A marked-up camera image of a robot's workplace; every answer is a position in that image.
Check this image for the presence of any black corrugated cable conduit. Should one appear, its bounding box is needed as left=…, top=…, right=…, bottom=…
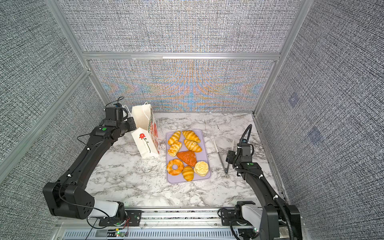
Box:
left=238, top=124, right=296, bottom=240

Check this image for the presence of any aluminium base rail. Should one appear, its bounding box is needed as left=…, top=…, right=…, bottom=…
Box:
left=50, top=206, right=310, bottom=240

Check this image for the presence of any pale round scone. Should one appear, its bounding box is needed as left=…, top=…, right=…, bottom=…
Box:
left=194, top=161, right=209, bottom=177

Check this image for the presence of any small croissant top left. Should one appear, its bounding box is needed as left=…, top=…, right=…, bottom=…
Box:
left=168, top=131, right=181, bottom=146

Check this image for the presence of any glazed donut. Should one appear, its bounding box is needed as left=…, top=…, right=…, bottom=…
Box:
left=167, top=159, right=184, bottom=176

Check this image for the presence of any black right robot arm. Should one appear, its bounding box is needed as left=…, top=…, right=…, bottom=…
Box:
left=226, top=143, right=303, bottom=240

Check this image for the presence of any croissant middle right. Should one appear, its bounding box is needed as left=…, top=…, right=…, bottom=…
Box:
left=184, top=140, right=202, bottom=153

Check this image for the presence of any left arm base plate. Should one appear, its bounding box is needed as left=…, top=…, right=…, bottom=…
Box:
left=99, top=210, right=143, bottom=227

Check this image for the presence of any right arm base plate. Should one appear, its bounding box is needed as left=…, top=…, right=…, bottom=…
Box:
left=218, top=205, right=263, bottom=238

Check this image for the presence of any braided bread roll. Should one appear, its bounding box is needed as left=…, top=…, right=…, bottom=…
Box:
left=168, top=141, right=183, bottom=157

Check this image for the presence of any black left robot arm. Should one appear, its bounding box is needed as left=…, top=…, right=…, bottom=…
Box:
left=43, top=103, right=136, bottom=224

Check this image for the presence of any red-brown triangular pastry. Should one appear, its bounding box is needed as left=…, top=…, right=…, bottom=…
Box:
left=177, top=151, right=197, bottom=167

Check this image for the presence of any lilac plastic tray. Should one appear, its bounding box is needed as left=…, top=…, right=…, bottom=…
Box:
left=166, top=129, right=212, bottom=184

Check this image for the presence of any small striped bun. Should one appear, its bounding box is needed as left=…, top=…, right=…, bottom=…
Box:
left=182, top=166, right=195, bottom=182

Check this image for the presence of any croissant top right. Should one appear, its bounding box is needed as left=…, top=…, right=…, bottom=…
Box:
left=182, top=131, right=201, bottom=143

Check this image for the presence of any white paper bag with rose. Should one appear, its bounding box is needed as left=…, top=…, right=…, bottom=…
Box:
left=129, top=102, right=160, bottom=159

